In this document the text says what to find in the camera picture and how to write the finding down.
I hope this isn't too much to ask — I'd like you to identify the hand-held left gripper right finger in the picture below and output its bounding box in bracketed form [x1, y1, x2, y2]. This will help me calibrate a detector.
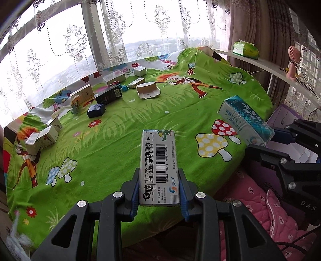
[177, 169, 286, 261]

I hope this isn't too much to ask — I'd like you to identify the thin black wire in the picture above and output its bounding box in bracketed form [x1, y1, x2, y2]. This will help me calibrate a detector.
[297, 71, 319, 94]

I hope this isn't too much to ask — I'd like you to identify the green tissue pack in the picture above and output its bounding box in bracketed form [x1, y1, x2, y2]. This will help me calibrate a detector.
[232, 40, 260, 60]

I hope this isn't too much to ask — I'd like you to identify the pink handheld fan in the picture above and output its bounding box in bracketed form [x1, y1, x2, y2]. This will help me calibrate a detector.
[287, 45, 303, 80]

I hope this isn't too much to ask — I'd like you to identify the flat white printed box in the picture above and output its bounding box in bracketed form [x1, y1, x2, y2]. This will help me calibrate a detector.
[128, 78, 146, 89]

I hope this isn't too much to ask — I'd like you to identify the white box green print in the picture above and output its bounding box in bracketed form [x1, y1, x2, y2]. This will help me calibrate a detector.
[38, 125, 59, 148]

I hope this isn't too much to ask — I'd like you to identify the white curved shelf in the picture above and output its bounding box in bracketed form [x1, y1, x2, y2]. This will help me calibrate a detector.
[212, 48, 321, 109]

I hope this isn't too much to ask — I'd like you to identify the white barcode medicine box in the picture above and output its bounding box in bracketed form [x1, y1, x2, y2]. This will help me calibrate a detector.
[139, 129, 180, 207]

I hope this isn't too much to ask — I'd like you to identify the small blue box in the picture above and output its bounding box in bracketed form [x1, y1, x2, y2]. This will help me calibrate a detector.
[87, 103, 106, 118]

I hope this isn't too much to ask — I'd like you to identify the white lace curtain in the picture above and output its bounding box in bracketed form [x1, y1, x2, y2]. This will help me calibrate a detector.
[0, 0, 231, 126]

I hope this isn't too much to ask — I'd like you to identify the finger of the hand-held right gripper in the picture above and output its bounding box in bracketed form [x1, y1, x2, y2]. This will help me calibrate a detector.
[272, 118, 321, 152]
[244, 144, 321, 199]

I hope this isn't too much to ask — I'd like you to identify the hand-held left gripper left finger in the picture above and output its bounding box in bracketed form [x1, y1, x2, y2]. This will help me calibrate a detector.
[30, 168, 140, 261]

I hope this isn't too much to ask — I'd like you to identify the pink quilted cushion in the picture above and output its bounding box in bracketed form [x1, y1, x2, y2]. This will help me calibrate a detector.
[216, 171, 319, 261]

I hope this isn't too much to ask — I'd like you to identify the yellow cartoon box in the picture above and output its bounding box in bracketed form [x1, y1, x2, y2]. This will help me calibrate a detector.
[70, 97, 82, 114]

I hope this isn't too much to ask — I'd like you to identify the purple cardboard box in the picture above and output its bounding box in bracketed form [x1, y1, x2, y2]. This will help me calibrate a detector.
[247, 103, 321, 226]

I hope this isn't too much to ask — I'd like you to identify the black box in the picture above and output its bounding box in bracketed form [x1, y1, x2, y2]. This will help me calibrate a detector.
[95, 85, 123, 105]

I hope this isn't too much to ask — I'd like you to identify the green cartoon printed cloth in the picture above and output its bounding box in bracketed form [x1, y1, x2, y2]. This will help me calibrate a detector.
[4, 46, 274, 251]

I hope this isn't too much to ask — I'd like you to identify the long thin white box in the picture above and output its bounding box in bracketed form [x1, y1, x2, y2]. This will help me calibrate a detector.
[51, 105, 72, 118]

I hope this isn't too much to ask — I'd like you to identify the open white box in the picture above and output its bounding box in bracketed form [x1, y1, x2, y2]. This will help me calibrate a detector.
[136, 82, 160, 100]

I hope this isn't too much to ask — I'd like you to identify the white box barcode label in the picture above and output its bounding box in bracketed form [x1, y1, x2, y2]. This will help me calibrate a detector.
[25, 133, 42, 155]

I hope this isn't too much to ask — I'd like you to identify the white fluffy cloth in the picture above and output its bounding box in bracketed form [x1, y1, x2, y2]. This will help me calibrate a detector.
[5, 211, 33, 251]

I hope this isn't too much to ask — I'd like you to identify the grey window frame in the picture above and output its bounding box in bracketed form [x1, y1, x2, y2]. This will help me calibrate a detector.
[0, 0, 221, 73]

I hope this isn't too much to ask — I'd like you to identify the teal and white box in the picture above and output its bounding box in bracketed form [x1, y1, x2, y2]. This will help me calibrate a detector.
[219, 95, 274, 147]

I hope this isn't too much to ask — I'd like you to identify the black cable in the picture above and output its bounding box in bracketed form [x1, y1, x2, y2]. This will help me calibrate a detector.
[274, 229, 317, 254]

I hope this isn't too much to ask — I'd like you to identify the cream box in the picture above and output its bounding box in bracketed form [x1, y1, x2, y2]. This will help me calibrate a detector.
[70, 85, 96, 106]

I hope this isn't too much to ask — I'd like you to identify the white and grey box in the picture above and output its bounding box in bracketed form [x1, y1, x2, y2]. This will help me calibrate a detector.
[102, 71, 125, 85]

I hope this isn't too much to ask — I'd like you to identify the brown drape curtain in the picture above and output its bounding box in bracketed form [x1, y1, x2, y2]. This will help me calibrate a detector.
[226, 0, 296, 73]

